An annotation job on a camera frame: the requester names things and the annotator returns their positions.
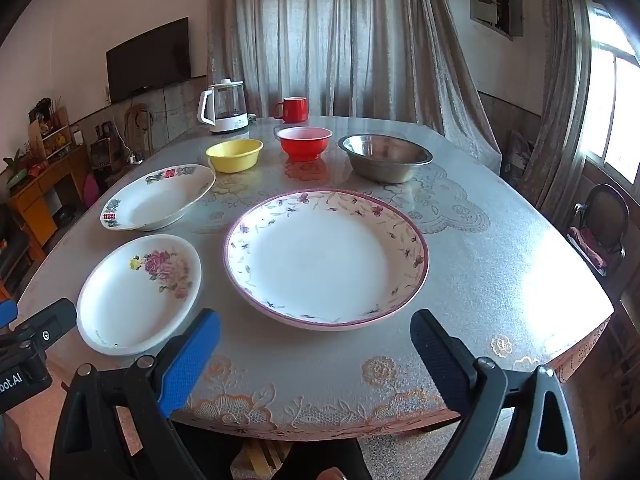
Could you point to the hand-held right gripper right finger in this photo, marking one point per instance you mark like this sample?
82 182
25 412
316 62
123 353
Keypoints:
435 350

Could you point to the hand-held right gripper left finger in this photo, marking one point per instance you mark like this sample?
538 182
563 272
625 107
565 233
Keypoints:
187 365

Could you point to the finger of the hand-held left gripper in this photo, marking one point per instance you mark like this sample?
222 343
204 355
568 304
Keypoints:
7 315
52 317

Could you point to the white plate with rose print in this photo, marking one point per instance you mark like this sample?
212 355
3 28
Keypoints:
130 305

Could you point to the large pink-rimmed floral plate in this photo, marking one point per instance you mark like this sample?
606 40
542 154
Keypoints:
320 255

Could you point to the white plate with patterned rim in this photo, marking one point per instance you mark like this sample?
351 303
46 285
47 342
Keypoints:
155 202

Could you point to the stainless steel bowl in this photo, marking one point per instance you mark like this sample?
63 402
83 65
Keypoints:
385 160

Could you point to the yellow plastic bowl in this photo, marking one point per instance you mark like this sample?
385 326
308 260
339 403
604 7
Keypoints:
234 156

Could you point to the red plastic bowl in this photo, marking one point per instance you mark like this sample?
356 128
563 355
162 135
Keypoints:
302 147

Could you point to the black sofa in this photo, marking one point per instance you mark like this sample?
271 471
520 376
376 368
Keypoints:
10 255

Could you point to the person's dark clothing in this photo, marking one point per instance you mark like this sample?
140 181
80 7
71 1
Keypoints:
220 455

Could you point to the orange wooden cabinet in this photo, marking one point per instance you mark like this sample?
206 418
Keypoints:
40 210

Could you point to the yellow wooden stool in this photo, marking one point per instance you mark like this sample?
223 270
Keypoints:
262 460

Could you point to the pink round object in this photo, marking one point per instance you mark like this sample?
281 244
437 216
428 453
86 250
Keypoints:
91 191

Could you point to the green potted plant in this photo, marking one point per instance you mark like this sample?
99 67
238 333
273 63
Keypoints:
14 165

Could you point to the small dark appliance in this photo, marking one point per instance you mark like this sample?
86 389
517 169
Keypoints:
100 155

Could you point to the white power strip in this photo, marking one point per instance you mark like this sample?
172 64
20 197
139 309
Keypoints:
135 159

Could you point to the wooden shelf with ornaments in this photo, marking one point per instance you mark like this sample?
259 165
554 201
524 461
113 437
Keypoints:
55 135

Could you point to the bamboo chair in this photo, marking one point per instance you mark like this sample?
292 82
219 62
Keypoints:
139 125

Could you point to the dark metal chair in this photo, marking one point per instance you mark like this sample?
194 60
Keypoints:
602 220

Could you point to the white glass electric kettle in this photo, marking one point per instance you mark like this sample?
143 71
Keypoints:
227 110

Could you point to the red mug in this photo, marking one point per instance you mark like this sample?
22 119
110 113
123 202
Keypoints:
294 110

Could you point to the grey side window curtain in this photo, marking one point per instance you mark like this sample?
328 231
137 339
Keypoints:
560 85

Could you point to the bright window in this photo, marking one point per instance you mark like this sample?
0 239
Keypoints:
617 110

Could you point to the grey sheer curtain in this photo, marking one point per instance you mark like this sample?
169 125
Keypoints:
350 35

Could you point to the black wall television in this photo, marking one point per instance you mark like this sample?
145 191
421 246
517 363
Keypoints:
147 60

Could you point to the wall electrical box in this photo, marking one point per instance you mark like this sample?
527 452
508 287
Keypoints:
492 7

